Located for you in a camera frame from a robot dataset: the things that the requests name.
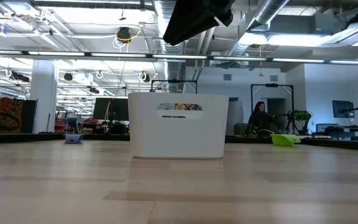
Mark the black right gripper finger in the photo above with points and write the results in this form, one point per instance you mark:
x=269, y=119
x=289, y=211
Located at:
x=191, y=21

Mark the green measuring cup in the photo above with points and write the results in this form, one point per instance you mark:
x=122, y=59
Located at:
x=283, y=140

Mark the small dark blue measuring cup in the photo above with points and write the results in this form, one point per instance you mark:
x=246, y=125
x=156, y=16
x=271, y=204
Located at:
x=73, y=139

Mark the white plastic basket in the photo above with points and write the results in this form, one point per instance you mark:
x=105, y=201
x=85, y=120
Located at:
x=176, y=140

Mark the long ceiling light bar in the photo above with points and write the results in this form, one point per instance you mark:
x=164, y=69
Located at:
x=179, y=56

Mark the black ceiling device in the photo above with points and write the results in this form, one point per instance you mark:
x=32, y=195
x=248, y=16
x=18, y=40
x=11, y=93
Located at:
x=124, y=34

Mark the person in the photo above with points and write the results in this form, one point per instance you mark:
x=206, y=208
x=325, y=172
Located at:
x=259, y=119

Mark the black computer monitor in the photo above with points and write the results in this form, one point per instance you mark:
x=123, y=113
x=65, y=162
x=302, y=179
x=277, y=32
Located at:
x=110, y=109

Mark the green potted plant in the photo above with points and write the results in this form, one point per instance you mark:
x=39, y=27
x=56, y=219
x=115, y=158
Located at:
x=302, y=116

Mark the open laptop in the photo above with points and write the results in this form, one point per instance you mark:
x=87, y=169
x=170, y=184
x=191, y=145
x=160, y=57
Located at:
x=325, y=127

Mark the white building column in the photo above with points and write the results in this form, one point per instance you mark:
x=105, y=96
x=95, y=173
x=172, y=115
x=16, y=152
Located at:
x=43, y=93

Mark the patterned fabric panel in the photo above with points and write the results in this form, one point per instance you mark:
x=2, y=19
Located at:
x=8, y=115

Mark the silver slanted ventilation duct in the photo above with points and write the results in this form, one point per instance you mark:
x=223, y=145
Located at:
x=266, y=12

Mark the silver round ventilation duct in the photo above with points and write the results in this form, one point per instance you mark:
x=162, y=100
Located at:
x=175, y=71

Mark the tall black rig frame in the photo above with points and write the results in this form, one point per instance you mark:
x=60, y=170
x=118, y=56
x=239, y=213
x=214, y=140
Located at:
x=272, y=85

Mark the wall-mounted dark monitor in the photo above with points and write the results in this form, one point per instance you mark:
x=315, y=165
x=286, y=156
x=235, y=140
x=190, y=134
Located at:
x=343, y=109

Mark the black aluminium table frame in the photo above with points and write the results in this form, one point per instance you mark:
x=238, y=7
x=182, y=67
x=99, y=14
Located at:
x=26, y=137

